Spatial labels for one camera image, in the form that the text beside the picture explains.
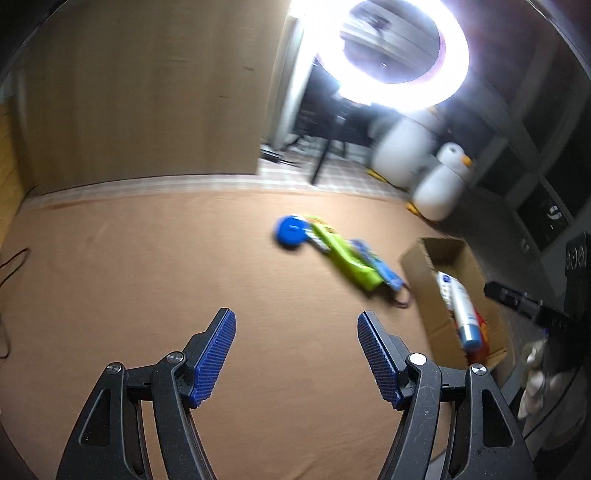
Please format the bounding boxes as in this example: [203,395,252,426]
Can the large white penguin plush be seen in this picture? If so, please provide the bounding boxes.
[368,107,446,190]

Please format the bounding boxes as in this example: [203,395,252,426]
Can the cardboard box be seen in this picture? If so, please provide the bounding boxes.
[400,237,507,370]

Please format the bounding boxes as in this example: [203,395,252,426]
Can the blue round container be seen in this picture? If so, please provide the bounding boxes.
[274,215,308,249]

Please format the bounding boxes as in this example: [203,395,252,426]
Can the ring light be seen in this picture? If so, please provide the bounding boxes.
[288,1,470,114]

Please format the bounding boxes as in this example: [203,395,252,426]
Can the small white penguin plush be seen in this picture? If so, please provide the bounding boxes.
[407,142,475,222]

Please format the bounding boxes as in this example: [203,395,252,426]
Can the green hand cream tube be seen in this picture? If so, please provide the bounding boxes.
[310,217,383,293]

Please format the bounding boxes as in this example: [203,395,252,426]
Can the white gloved right hand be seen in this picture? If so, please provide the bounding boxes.
[518,340,580,422]

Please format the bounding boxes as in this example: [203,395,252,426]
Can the wooden plank panel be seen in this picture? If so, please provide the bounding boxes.
[0,104,25,243]

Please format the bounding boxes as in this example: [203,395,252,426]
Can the black tripod stand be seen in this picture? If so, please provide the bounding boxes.
[280,99,370,185]

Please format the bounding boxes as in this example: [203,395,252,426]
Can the blue cartoon packet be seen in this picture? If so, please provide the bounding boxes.
[351,239,405,292]

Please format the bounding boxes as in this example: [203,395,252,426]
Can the purple hair ties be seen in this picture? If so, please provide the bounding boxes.
[386,283,413,309]

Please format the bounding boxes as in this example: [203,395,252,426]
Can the light wood headboard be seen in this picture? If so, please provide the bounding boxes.
[12,1,288,193]

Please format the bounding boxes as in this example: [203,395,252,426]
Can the white blue lotion bottle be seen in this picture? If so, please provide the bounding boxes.
[437,271,480,352]

